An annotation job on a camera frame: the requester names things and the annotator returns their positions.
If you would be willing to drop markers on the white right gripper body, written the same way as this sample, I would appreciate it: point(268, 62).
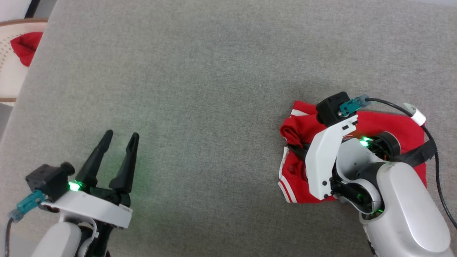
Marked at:
point(321, 160)

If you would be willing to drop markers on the grey fabric sofa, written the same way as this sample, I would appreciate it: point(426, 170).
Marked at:
point(196, 107)

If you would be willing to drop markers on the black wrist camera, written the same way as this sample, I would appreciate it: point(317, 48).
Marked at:
point(46, 180)
point(330, 107)

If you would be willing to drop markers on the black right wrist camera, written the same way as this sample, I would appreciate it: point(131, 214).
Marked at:
point(330, 107)

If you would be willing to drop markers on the teal camera connector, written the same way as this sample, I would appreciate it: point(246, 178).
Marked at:
point(26, 203)
point(351, 105)

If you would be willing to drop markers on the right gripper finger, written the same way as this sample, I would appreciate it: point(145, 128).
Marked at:
point(298, 151)

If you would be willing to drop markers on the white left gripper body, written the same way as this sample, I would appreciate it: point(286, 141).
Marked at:
point(93, 208)

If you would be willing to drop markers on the teal left camera connector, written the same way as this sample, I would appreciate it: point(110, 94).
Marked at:
point(26, 203)

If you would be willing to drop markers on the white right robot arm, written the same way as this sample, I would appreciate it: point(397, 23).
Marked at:
point(403, 214)

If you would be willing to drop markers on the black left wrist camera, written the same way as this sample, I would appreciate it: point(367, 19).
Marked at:
point(46, 180)

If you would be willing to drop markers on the red cloth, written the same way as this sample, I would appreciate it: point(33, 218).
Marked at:
point(26, 46)

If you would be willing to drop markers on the teal right camera connector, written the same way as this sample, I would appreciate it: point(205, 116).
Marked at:
point(351, 105)

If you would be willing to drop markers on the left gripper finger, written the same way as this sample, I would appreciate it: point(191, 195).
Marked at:
point(93, 164)
point(126, 171)

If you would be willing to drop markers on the cream laundry basket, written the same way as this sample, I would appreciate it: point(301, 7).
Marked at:
point(7, 71)

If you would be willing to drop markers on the red and white garment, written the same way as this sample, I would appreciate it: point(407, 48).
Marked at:
point(392, 125)

